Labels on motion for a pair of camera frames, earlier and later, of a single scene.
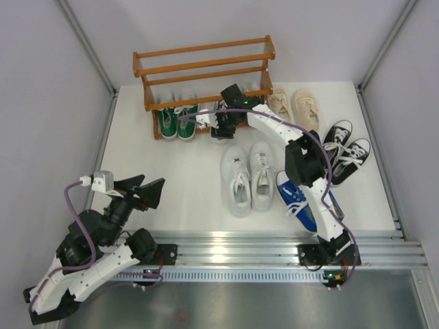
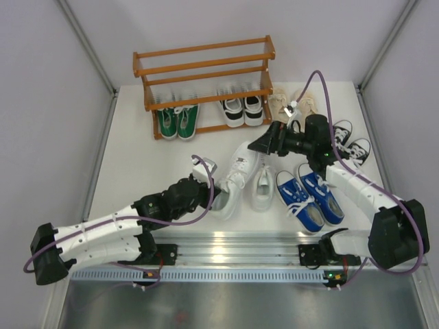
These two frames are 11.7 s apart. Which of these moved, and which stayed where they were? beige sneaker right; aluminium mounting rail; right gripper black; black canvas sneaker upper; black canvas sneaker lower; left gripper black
Moved: right gripper black; left gripper black
Stayed: beige sneaker right; black canvas sneaker lower; black canvas sneaker upper; aluminium mounting rail
